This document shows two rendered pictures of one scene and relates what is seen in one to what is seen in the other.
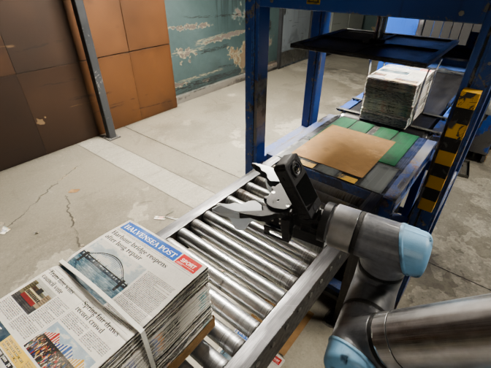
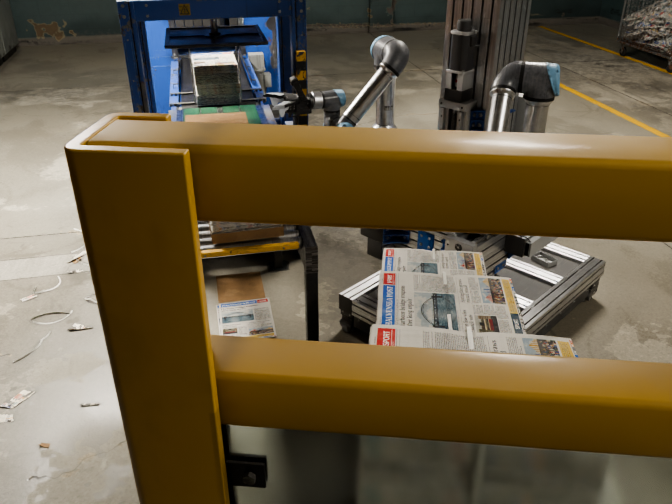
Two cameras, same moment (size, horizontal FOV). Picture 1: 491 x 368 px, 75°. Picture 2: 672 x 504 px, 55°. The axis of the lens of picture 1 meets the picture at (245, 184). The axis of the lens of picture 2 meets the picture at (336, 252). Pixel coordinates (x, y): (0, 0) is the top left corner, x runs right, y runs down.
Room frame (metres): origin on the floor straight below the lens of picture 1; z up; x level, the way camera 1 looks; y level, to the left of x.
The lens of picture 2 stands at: (-1.42, 1.97, 2.00)
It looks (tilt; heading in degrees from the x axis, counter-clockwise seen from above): 29 degrees down; 309
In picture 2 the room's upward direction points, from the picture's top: straight up
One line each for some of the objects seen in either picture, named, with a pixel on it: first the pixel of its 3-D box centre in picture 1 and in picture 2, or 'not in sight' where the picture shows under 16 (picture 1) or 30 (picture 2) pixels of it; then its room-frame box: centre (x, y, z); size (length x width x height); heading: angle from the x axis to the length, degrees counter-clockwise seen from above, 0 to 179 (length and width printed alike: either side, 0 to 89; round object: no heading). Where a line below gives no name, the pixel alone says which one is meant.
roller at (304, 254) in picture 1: (261, 231); not in sight; (0.88, -0.06, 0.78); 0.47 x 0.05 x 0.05; 51
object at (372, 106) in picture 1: (396, 94); (215, 78); (1.96, -0.94, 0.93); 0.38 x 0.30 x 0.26; 141
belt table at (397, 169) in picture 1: (353, 154); (223, 130); (1.52, -0.58, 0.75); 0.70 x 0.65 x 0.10; 141
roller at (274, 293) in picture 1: (226, 263); not in sight; (0.73, 0.06, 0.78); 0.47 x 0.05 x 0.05; 51
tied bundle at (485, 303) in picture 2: not in sight; (444, 334); (-0.75, 0.65, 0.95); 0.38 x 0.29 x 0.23; 34
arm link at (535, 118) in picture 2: not in sight; (532, 133); (-0.49, -0.40, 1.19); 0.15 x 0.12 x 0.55; 21
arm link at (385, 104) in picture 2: not in sight; (385, 98); (0.24, -0.46, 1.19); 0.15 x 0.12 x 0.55; 150
